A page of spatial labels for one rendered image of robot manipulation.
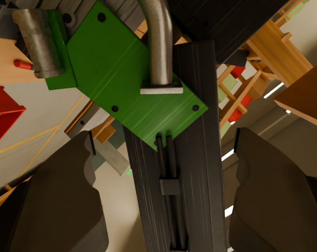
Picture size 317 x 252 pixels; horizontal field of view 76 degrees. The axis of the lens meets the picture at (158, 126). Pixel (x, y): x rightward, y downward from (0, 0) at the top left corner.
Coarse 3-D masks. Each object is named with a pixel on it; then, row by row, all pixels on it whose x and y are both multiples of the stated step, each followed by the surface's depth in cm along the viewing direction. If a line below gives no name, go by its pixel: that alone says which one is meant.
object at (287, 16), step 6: (300, 0) 672; (306, 0) 684; (294, 6) 680; (300, 6) 683; (282, 12) 696; (288, 12) 693; (294, 12) 692; (282, 18) 707; (288, 18) 697; (276, 24) 716; (282, 24) 712
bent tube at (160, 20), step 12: (144, 0) 22; (156, 0) 22; (144, 12) 23; (156, 12) 22; (168, 12) 23; (156, 24) 23; (168, 24) 23; (156, 36) 23; (168, 36) 24; (156, 48) 24; (168, 48) 24; (156, 60) 25; (168, 60) 25; (156, 72) 25; (168, 72) 25; (144, 84) 27; (156, 84) 26; (168, 84) 26; (180, 84) 27
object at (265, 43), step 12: (264, 24) 89; (252, 36) 91; (264, 36) 90; (276, 36) 89; (252, 48) 99; (264, 48) 92; (276, 48) 91; (264, 60) 98; (276, 60) 92; (288, 60) 91; (276, 72) 96; (288, 72) 92; (300, 72) 91; (288, 84) 95
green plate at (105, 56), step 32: (96, 0) 25; (96, 32) 26; (128, 32) 26; (96, 64) 28; (128, 64) 28; (96, 96) 30; (128, 96) 30; (160, 96) 30; (192, 96) 30; (128, 128) 33; (160, 128) 33
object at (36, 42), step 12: (12, 12) 22; (24, 12) 22; (36, 12) 23; (24, 24) 23; (36, 24) 23; (24, 36) 24; (36, 36) 24; (48, 36) 24; (36, 48) 24; (48, 48) 25; (36, 60) 25; (48, 60) 25; (36, 72) 25; (48, 72) 25; (60, 72) 26
